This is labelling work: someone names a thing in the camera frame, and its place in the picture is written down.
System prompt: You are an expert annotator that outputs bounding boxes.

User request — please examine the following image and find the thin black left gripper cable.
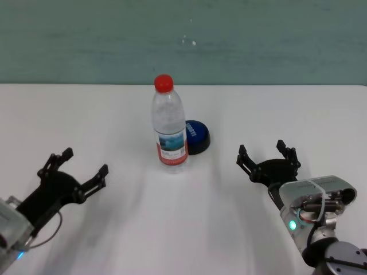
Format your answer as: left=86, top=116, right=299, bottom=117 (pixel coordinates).
left=27, top=211, right=63, bottom=249

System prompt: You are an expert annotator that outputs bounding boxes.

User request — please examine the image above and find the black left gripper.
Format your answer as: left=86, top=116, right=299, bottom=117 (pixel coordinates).
left=16, top=147, right=110, bottom=231

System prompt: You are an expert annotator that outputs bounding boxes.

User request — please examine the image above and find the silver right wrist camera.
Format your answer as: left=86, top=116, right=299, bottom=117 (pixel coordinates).
left=279, top=175, right=358, bottom=207

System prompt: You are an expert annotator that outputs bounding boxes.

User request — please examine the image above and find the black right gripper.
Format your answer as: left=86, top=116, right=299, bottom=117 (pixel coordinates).
left=236, top=139, right=302, bottom=211

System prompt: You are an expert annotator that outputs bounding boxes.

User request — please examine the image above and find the blue push button black base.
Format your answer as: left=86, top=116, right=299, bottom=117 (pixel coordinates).
left=185, top=119, right=212, bottom=156

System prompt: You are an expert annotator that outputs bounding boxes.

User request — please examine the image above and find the white zip tie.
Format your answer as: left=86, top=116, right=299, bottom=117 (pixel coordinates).
left=303, top=179, right=327, bottom=227

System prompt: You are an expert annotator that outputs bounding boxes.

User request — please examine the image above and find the clear water bottle red cap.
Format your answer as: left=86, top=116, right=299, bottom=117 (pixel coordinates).
left=151, top=73, right=189, bottom=175

